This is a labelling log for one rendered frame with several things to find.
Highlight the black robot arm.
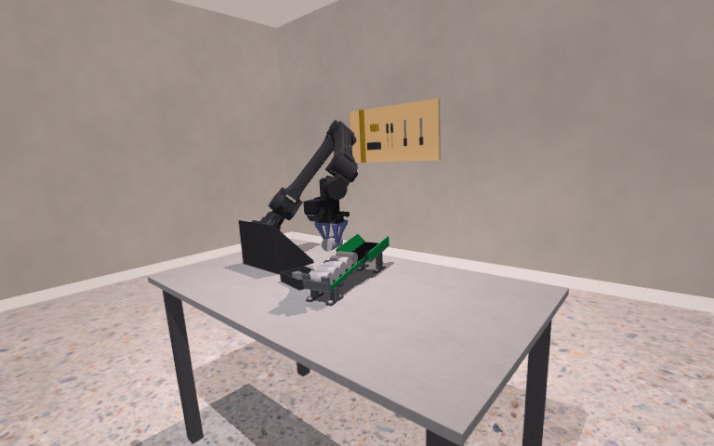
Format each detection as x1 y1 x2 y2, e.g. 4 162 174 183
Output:
252 120 358 230

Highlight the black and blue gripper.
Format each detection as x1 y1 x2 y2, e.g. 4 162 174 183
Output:
314 211 350 245

